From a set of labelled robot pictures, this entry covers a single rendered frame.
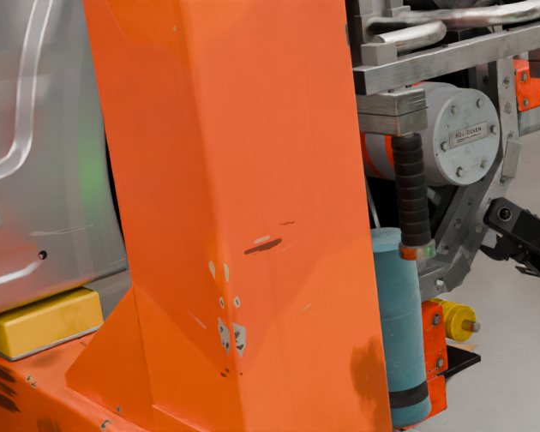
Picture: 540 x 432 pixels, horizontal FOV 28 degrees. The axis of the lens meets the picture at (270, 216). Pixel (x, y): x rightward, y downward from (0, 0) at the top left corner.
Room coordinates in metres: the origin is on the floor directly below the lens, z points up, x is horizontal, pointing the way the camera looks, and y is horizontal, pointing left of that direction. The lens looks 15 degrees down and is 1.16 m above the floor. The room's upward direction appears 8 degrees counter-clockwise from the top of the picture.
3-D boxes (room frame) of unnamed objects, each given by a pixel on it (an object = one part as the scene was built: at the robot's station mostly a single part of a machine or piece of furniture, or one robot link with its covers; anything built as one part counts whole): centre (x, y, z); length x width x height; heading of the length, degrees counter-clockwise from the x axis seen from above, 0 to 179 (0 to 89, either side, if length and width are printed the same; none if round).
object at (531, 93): (1.71, -0.42, 0.85); 0.09 x 0.08 x 0.07; 126
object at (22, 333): (1.33, 0.32, 0.71); 0.14 x 0.14 x 0.05; 36
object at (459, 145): (1.46, -0.21, 0.85); 0.21 x 0.14 x 0.14; 36
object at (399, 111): (1.25, -0.15, 0.93); 0.09 x 0.05 x 0.05; 36
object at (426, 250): (1.23, -0.17, 0.83); 0.04 x 0.04 x 0.16
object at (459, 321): (1.67, -0.21, 0.51); 0.29 x 0.06 x 0.06; 36
